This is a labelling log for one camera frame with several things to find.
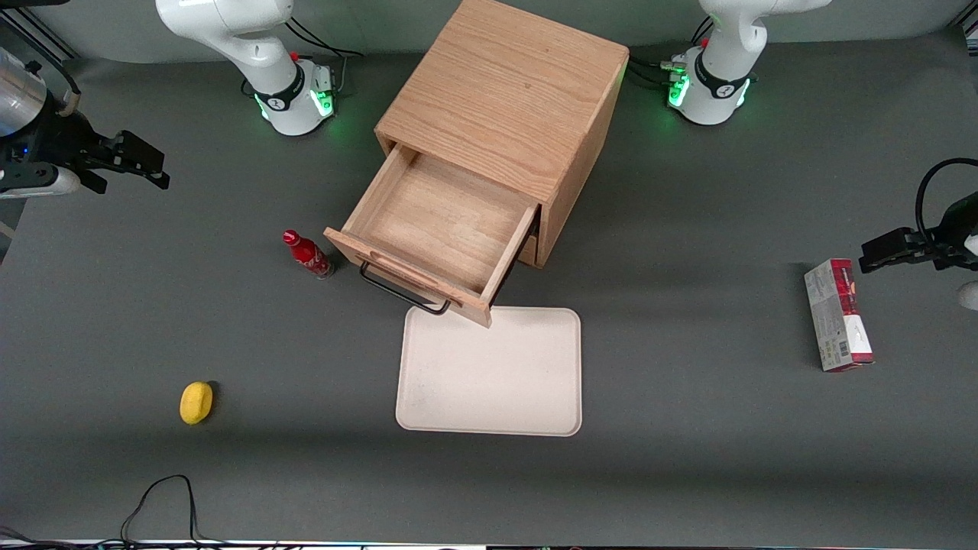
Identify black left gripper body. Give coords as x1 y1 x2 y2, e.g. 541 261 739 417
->
913 192 978 271

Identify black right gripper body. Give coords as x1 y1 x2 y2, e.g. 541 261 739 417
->
0 109 125 195

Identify long black drawer handle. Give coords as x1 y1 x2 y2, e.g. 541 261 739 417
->
359 261 453 316

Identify oak drawer with slot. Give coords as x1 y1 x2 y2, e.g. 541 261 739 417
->
323 144 541 329

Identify grey and red carton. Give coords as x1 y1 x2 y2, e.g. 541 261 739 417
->
804 258 876 374

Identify red soda bottle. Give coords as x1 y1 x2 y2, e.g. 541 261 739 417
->
282 229 336 280

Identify yellow lemon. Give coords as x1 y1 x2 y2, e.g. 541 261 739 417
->
180 381 215 425

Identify oak wooden cabinet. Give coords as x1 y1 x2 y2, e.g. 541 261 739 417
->
374 0 630 270

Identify beige plastic tray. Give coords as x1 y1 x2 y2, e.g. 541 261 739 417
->
395 304 583 438

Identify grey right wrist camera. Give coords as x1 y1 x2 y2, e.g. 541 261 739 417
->
0 166 82 200

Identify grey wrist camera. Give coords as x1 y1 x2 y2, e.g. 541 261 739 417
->
958 233 978 311
0 166 82 200

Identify black cable with tan end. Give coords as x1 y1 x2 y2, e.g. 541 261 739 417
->
27 60 83 117

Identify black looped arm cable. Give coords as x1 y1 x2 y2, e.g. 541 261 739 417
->
915 157 978 245

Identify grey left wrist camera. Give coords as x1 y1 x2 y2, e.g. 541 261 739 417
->
958 233 978 311

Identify black arm base cables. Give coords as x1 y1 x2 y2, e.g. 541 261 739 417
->
284 17 364 99
627 15 716 91

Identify thin black floor cable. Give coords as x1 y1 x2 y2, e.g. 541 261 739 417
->
0 474 230 550

